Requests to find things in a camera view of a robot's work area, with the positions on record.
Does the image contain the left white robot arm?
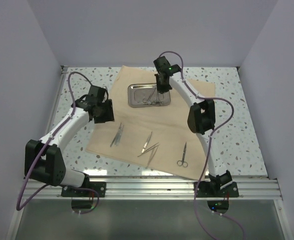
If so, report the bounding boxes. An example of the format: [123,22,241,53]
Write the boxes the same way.
[25,85,114,197]

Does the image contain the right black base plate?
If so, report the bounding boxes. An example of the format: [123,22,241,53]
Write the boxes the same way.
[193,180,239,198]

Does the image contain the steel instrument tray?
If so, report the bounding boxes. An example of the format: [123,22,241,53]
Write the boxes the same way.
[127,83,171,108]

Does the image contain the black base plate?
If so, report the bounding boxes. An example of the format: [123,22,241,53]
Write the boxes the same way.
[193,180,239,198]
[61,181,107,198]

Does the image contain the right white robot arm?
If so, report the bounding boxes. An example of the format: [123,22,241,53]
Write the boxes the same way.
[153,55,232,196]

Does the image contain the aluminium rail frame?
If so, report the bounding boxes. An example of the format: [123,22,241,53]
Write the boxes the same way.
[19,65,282,201]

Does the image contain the beige cloth wrap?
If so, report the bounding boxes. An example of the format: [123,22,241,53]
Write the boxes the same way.
[86,66,206,180]

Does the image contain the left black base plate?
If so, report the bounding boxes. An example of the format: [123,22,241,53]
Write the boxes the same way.
[61,181,107,198]

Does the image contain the steel scissors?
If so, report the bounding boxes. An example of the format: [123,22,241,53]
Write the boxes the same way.
[153,92,165,106]
[177,142,188,168]
[143,89,157,106]

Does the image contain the steel tweezers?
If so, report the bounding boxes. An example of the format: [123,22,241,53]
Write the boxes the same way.
[147,145,159,167]
[141,132,153,154]
[138,143,160,157]

